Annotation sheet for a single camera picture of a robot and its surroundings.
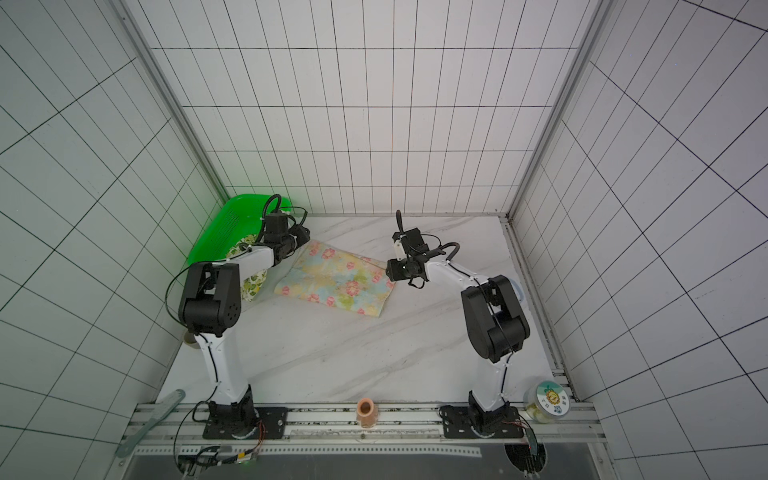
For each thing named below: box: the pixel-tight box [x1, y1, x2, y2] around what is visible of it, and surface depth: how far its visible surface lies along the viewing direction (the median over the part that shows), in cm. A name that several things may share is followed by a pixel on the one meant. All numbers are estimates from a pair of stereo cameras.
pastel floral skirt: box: [275, 240, 396, 318], surface depth 100 cm
